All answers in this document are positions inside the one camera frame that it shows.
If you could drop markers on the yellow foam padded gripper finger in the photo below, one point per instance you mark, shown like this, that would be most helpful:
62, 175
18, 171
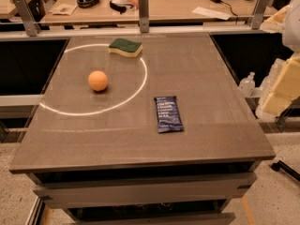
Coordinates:
286, 88

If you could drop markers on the white paper sheet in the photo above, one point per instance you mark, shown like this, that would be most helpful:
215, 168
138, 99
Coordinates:
211, 13

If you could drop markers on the orange fruit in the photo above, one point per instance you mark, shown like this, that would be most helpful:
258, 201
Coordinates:
98, 80

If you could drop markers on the black stand foot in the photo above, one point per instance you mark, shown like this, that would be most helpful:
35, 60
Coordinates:
280, 165

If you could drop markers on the metal bracket post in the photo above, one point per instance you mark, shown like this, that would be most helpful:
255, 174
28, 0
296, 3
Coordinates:
256, 19
144, 16
30, 25

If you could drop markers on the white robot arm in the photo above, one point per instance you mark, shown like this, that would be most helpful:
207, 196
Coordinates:
287, 22

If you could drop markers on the middle metal bracket post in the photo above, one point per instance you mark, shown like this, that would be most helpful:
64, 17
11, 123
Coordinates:
144, 16

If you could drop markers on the left metal bracket post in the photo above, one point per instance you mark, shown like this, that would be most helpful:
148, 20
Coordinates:
30, 25

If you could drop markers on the paper leaflet on desk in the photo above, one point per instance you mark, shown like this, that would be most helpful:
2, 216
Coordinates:
63, 9

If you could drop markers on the green yellow sponge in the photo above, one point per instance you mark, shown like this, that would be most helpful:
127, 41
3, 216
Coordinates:
125, 47

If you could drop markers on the clear plastic bottle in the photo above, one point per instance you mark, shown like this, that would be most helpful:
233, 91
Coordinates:
247, 85

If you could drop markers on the upper grey drawer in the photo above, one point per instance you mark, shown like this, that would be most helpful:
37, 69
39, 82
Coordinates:
146, 190

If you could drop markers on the right metal bracket post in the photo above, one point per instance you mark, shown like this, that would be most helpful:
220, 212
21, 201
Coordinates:
256, 19

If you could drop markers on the black sunglasses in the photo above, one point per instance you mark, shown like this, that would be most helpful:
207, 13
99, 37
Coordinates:
121, 8

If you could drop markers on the blue rxbar blueberry wrapper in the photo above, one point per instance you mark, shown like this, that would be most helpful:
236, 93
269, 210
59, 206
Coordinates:
168, 116

